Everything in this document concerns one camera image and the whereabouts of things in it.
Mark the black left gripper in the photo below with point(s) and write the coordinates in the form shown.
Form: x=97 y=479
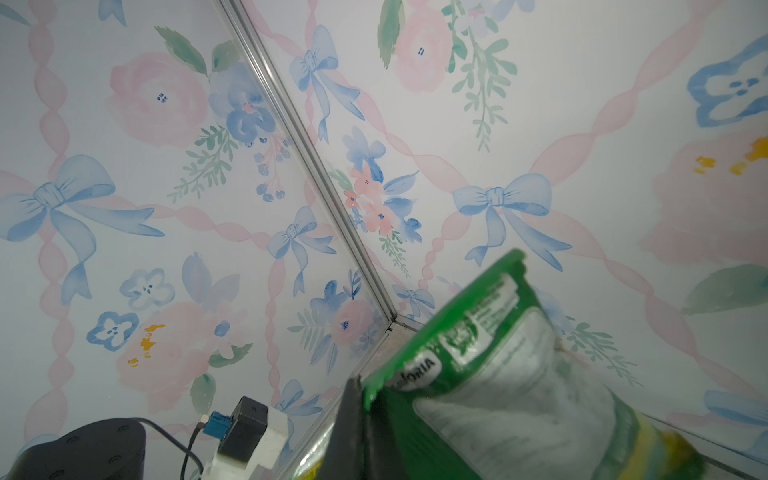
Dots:
x=106 y=449

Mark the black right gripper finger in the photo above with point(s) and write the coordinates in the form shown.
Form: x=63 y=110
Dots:
x=361 y=440

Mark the green yellow Fox's candy bag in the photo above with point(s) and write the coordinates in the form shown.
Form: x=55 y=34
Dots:
x=486 y=390

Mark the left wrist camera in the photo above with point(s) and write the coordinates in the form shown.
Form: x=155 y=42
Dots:
x=251 y=437

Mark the aluminium enclosure frame post left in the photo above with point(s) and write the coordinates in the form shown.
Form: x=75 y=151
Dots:
x=251 y=46

